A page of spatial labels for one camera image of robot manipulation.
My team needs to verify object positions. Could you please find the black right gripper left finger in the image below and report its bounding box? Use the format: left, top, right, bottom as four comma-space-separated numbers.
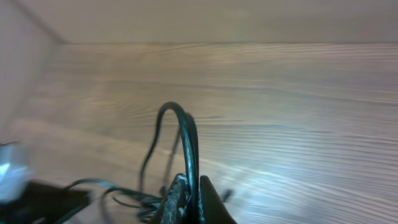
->
148, 173, 190, 224

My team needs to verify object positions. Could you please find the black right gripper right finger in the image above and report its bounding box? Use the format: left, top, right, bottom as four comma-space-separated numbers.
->
200, 175, 236, 224

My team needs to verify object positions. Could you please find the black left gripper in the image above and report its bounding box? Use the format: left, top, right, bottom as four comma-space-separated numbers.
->
1, 181, 91, 224

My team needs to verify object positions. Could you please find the black usb cable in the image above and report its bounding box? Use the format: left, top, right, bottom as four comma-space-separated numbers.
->
52, 101, 234, 224

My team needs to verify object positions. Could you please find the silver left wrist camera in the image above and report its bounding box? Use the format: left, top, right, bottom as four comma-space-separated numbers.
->
1, 140, 33, 204

